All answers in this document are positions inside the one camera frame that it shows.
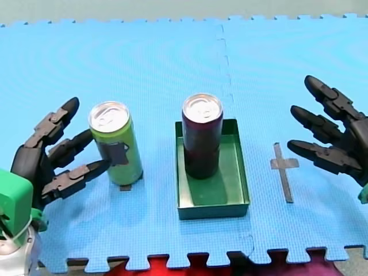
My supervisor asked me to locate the green drink can dark band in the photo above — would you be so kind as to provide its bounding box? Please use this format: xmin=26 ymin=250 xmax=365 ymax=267
xmin=88 ymin=100 xmax=144 ymax=186

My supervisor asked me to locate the dark purple drink can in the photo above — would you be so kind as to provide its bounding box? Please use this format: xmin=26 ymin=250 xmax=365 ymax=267
xmin=181 ymin=93 xmax=224 ymax=180

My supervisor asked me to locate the shallow green tray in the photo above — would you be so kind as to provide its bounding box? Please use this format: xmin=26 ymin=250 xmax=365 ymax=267
xmin=175 ymin=118 xmax=250 ymax=221

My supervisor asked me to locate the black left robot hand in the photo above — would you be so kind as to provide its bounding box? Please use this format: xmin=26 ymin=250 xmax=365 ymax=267
xmin=10 ymin=97 xmax=112 ymax=209

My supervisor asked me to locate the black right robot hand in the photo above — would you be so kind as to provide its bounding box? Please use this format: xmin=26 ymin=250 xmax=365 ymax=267
xmin=286 ymin=75 xmax=368 ymax=187

